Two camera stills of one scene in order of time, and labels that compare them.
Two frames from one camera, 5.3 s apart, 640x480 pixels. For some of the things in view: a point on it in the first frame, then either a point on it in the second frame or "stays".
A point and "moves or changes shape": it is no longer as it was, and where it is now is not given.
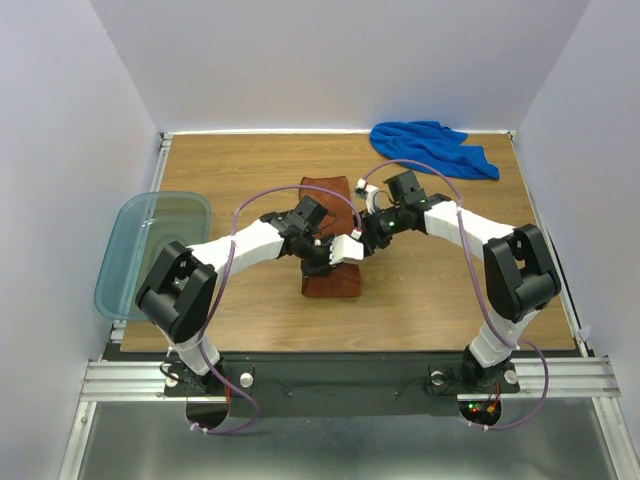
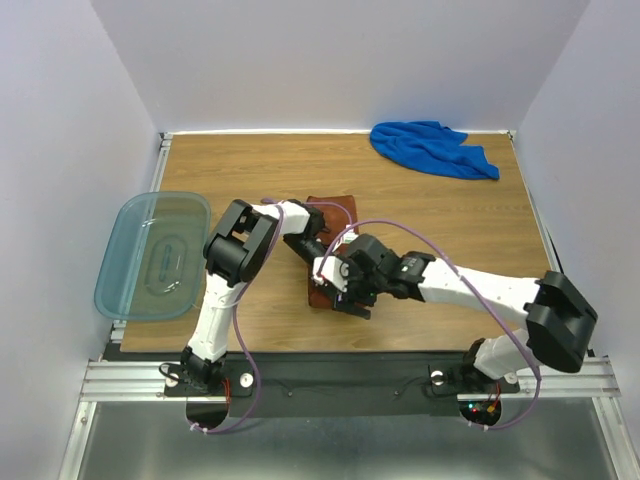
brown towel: x=340 y=280 moves or changes shape
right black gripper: x=371 y=236 → x=345 y=301
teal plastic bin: x=142 y=227 stays
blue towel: x=434 y=143 stays
